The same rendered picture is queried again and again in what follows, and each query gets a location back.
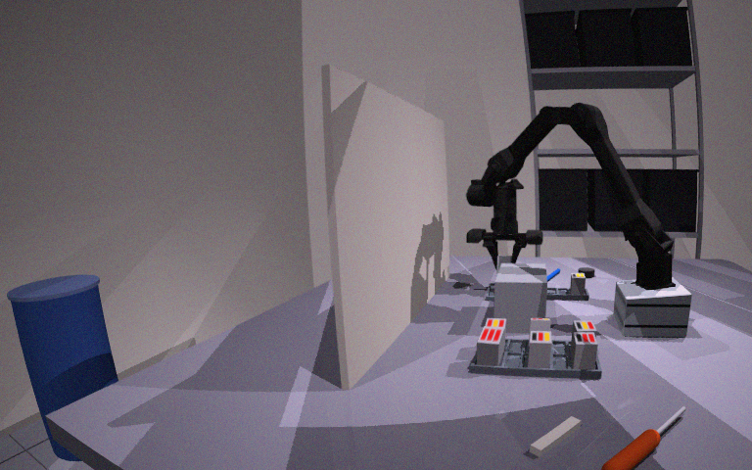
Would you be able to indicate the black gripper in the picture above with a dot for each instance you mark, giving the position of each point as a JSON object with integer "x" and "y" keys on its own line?
{"x": 504, "y": 224}

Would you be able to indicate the red-handled screwdriver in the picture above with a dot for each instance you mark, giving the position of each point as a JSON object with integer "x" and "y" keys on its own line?
{"x": 633, "y": 453}

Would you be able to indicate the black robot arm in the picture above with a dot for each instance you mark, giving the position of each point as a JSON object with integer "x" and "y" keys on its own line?
{"x": 640, "y": 225}

